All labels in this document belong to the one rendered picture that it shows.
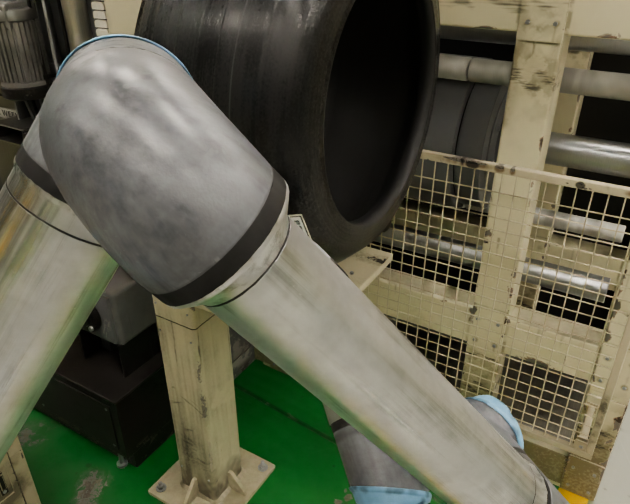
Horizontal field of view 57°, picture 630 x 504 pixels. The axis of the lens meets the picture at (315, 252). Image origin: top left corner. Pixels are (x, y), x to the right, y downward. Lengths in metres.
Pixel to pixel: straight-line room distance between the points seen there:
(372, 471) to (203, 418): 0.89
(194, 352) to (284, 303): 1.06
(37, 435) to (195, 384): 0.79
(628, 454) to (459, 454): 1.64
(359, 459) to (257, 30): 0.54
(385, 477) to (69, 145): 0.53
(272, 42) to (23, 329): 0.44
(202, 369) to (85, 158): 1.15
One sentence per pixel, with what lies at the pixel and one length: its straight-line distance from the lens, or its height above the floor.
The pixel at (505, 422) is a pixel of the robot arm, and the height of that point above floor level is 0.90.
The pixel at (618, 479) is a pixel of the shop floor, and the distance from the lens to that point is 2.07.
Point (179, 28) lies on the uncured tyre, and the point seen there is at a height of 1.32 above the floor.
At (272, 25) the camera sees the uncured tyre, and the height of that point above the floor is 1.34.
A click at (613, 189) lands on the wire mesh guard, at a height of 0.99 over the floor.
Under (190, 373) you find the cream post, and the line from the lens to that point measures 1.50.
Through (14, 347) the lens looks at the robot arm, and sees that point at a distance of 0.53.
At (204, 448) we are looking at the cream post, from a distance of 1.67.
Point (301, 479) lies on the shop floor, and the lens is 1.86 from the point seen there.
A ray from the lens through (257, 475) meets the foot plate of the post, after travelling 1.86.
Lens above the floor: 1.44
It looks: 29 degrees down
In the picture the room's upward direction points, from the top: straight up
